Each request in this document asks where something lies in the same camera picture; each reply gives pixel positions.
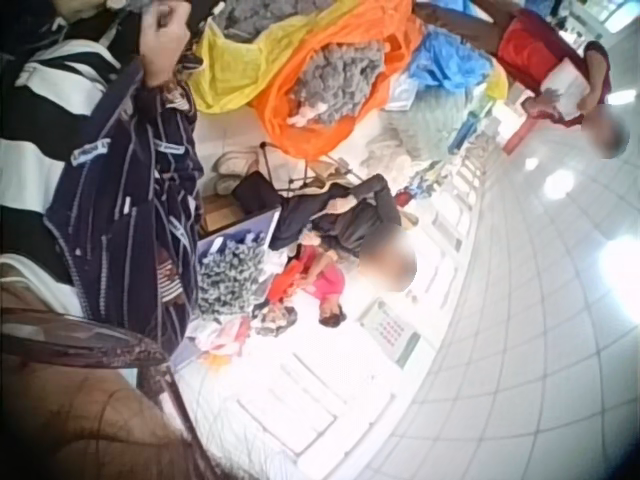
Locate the person's right hand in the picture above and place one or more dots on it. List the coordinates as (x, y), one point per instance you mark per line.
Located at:
(165, 45)

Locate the person's right fingers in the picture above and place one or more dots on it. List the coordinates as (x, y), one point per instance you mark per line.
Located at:
(172, 22)

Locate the navy striped garment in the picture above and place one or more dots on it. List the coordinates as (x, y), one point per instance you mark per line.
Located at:
(125, 210)

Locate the yellow plastic bag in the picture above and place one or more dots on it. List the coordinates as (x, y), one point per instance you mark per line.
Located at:
(235, 65)

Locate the orange plastic bag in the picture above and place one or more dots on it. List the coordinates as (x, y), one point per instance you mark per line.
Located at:
(280, 110)

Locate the white shoes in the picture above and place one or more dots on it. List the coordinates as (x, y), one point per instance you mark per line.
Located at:
(232, 170)

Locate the heap of gray fluffy items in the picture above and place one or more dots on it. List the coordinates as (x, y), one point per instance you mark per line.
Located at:
(340, 80)

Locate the brown cardboard box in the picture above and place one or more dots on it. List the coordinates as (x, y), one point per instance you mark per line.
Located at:
(217, 212)

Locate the blue crate of gray items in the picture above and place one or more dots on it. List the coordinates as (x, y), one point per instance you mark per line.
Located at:
(230, 265)

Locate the heap of gray cloth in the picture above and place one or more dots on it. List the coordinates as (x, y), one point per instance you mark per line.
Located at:
(430, 125)

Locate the blue plastic bag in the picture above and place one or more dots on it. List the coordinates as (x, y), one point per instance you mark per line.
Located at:
(450, 60)

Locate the white plastic bags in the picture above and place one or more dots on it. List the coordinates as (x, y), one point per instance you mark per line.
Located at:
(222, 337)

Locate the white panel with red buttons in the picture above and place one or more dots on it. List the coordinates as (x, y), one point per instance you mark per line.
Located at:
(392, 330)

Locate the metal trolley frame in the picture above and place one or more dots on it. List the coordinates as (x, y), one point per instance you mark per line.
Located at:
(300, 170)

